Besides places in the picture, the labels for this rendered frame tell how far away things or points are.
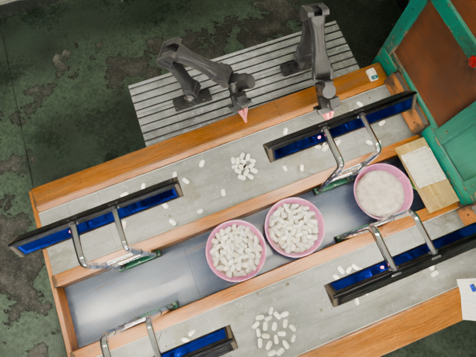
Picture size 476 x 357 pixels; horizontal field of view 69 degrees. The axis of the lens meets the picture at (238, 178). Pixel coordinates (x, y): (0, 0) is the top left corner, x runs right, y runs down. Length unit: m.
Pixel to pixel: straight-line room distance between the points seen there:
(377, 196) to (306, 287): 0.53
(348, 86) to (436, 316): 1.11
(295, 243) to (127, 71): 1.88
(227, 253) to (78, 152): 1.51
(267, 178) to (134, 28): 1.87
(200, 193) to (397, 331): 1.02
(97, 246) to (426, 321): 1.45
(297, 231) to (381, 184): 0.46
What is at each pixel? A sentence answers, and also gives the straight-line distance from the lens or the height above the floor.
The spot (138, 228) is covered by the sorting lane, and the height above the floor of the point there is 0.74.
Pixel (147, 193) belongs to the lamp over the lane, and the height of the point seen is 1.11.
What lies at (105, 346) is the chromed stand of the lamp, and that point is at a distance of 1.30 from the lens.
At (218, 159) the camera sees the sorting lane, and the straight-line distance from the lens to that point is 1.67.
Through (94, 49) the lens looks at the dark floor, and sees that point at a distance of 3.07.
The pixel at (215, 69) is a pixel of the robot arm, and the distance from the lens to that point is 1.52.
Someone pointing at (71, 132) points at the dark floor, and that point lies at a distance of 2.80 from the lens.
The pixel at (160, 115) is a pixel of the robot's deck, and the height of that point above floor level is 0.67.
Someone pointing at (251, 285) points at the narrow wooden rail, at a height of 0.76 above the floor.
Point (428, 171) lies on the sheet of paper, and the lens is 1.82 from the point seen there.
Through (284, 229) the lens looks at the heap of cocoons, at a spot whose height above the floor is 0.73.
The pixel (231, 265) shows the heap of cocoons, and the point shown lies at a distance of 1.60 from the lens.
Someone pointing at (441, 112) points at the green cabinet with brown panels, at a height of 0.94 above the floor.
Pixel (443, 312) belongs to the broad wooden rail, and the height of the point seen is 0.76.
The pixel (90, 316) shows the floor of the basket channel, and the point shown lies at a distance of 1.79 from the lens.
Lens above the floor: 2.32
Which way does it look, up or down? 75 degrees down
